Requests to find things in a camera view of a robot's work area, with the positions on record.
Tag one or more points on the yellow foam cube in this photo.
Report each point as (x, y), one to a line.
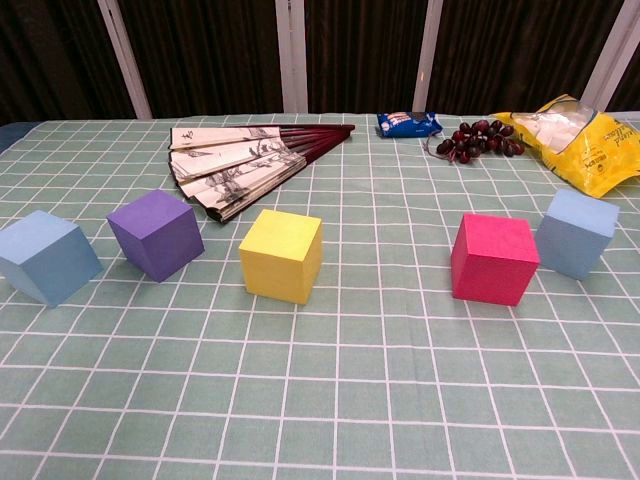
(280, 260)

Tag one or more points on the purple foam cube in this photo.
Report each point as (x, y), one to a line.
(155, 235)

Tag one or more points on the magenta foam cube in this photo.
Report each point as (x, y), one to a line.
(492, 260)

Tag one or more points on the painted paper folding fan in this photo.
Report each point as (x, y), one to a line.
(230, 160)

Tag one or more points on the green checked tablecloth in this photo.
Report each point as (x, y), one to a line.
(320, 375)

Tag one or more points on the blue snack packet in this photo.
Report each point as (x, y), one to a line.
(407, 124)

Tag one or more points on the dark red grape bunch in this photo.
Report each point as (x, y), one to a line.
(475, 140)

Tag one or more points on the dark pleated curtain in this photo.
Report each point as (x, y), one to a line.
(215, 50)

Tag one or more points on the light blue foam cube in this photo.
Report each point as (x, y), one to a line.
(45, 260)
(575, 235)

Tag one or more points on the yellow snack bag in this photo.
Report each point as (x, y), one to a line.
(600, 160)

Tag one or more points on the blue table pad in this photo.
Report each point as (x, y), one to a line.
(5, 137)

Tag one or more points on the white frame post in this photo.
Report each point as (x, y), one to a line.
(427, 50)
(125, 65)
(292, 60)
(607, 60)

